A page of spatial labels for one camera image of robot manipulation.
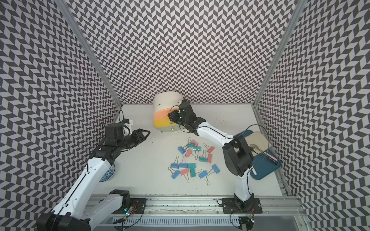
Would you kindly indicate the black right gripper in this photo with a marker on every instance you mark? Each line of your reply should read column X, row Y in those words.
column 172, row 117

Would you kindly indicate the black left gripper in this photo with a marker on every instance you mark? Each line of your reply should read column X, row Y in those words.
column 139, row 137

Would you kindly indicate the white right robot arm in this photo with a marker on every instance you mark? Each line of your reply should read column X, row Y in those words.
column 237, row 153

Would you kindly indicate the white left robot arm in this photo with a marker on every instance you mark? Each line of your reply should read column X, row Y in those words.
column 69, row 214

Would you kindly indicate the pale green bottom drawer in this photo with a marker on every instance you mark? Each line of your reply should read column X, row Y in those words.
column 169, row 128

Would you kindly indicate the white round drawer cabinet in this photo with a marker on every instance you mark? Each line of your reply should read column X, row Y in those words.
column 167, row 100

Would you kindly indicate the yellow middle drawer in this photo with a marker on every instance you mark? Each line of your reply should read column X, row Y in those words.
column 162, row 123

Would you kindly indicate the green binder clip top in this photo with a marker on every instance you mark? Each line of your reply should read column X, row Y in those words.
column 189, row 145

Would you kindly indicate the blue binder clip upper left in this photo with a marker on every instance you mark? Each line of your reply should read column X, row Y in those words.
column 182, row 150

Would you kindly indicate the green binder clip upper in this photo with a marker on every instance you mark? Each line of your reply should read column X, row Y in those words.
column 197, row 149

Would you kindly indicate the blue binder clip bottom left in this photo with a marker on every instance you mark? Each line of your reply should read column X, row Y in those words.
column 174, row 172

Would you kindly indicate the pink binder clip bottom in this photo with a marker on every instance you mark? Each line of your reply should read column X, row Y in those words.
column 185, row 173

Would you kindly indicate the green binder clip middle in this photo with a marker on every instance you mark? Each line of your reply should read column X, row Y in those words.
column 203, row 157

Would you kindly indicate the blue binder clip right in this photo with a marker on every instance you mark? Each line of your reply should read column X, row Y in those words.
column 214, row 169

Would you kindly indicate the blue patterned bowl near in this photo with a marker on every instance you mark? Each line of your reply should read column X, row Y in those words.
column 109, row 174

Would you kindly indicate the beige cloth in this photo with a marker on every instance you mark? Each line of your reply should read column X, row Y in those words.
column 257, row 139

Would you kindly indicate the teal cutting board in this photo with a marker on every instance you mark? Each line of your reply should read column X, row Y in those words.
column 263, row 162

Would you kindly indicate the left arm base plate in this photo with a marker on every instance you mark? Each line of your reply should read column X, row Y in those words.
column 137, row 205

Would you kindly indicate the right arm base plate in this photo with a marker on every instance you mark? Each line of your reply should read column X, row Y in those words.
column 234, row 205

